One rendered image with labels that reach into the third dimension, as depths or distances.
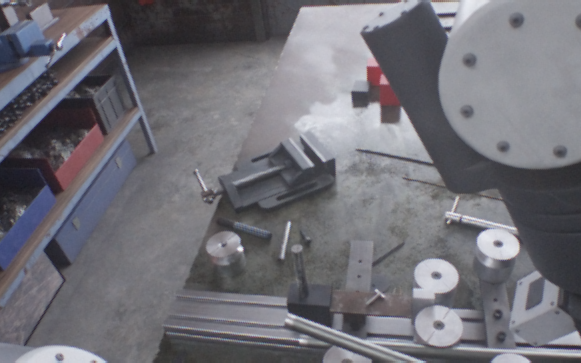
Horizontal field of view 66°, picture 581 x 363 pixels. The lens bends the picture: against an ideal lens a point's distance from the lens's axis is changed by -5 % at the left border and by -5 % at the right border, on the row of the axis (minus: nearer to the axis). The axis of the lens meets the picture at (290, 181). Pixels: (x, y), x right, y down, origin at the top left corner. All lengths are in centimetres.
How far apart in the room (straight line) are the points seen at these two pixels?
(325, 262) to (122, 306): 133
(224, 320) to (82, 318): 139
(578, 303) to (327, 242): 50
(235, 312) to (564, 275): 46
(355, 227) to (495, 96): 59
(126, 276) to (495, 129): 191
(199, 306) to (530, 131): 54
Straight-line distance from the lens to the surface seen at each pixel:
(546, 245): 24
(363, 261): 64
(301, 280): 53
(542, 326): 33
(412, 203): 78
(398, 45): 21
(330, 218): 76
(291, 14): 364
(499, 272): 62
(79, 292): 208
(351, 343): 45
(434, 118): 23
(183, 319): 65
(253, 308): 63
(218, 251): 68
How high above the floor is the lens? 142
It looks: 40 degrees down
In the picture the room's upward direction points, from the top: 9 degrees counter-clockwise
